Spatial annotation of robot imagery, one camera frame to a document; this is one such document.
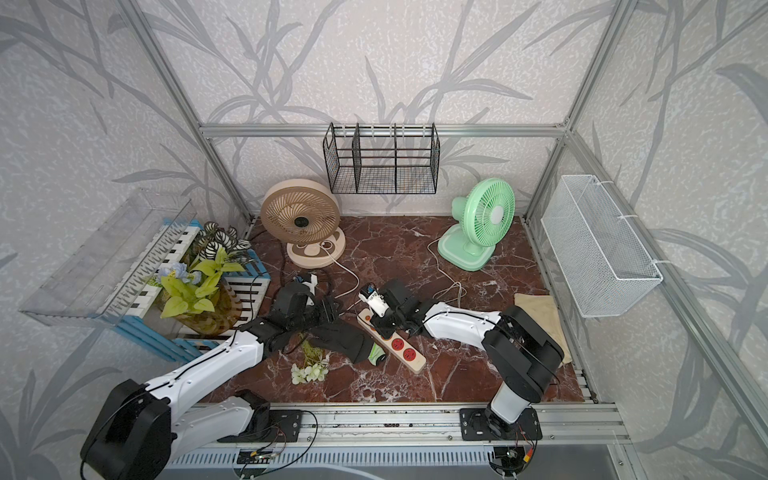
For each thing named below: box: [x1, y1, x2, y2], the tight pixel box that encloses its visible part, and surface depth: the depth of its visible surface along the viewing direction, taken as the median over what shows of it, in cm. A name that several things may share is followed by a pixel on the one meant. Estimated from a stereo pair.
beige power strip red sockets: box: [357, 308, 427, 374], surface depth 86 cm
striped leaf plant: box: [197, 221, 252, 260], surface depth 81 cm
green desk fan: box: [437, 177, 516, 272], surface depth 92 cm
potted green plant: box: [149, 247, 246, 335], surface depth 75 cm
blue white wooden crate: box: [90, 218, 271, 364], surface depth 75 cm
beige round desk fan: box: [260, 178, 346, 269], surface depth 93 cm
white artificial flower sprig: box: [291, 340, 331, 385], surface depth 83 cm
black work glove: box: [309, 319, 374, 364], surface depth 88 cm
